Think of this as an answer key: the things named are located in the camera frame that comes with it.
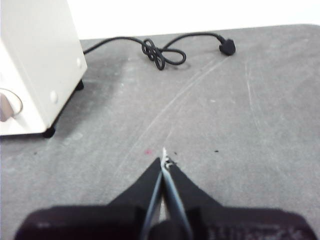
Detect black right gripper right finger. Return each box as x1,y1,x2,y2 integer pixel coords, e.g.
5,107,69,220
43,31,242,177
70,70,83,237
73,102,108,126
161,147,309,240

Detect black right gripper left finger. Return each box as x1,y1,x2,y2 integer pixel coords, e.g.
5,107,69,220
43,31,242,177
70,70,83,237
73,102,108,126
14,157,163,240

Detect cream Toshiba toaster oven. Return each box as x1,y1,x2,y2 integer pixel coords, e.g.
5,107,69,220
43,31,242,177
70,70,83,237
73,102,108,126
0,0,88,139

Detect round timer knob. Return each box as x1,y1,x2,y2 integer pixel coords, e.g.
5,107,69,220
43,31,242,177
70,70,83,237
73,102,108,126
0,88,24,123

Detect black power cable with plug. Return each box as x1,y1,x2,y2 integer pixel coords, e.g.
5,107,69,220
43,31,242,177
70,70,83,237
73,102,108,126
83,32,237,71

